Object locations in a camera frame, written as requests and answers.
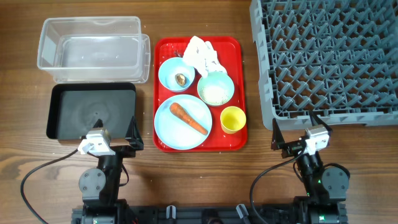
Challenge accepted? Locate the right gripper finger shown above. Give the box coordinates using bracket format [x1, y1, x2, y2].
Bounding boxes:
[271, 118, 285, 150]
[309, 110, 332, 133]

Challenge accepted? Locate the white napkin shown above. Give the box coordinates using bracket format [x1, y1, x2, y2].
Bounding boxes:
[182, 36, 227, 78]

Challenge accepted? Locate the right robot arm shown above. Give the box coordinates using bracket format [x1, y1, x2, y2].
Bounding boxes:
[271, 111, 350, 224]

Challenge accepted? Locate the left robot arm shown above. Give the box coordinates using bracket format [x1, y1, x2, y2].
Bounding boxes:
[71, 117, 144, 224]

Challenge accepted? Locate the grey dishwasher rack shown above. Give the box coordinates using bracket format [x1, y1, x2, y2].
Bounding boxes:
[249, 0, 397, 130]

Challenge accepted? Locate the black tray bin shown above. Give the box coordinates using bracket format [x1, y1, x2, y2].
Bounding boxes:
[46, 83, 136, 140]

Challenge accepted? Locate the light blue plate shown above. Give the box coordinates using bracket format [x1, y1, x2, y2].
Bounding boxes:
[154, 95, 213, 150]

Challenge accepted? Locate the yellow cup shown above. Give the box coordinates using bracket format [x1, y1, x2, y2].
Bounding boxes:
[220, 106, 246, 134]

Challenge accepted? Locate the orange carrot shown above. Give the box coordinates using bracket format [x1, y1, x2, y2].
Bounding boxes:
[169, 103, 208, 135]

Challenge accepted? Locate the red serving tray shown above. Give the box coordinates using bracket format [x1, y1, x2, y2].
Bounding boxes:
[153, 36, 248, 152]

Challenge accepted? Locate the brown mushroom piece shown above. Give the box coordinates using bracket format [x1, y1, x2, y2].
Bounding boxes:
[175, 73, 187, 86]

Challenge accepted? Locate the small blue bowl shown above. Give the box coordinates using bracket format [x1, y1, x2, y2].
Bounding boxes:
[158, 57, 195, 92]

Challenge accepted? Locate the clear plastic bin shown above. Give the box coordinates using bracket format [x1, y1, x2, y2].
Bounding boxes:
[37, 16, 150, 83]

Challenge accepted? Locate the green bowl with rice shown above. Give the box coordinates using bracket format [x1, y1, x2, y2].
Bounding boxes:
[197, 72, 235, 106]

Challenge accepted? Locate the right black cable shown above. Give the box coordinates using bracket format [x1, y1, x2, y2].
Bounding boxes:
[249, 146, 307, 224]

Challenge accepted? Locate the black cable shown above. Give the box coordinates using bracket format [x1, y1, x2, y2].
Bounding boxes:
[20, 148, 80, 224]
[249, 146, 307, 224]

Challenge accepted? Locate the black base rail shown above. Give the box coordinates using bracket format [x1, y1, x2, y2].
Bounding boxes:
[71, 204, 348, 224]

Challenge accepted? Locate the left black cable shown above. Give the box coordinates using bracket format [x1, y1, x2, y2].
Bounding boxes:
[20, 148, 80, 224]

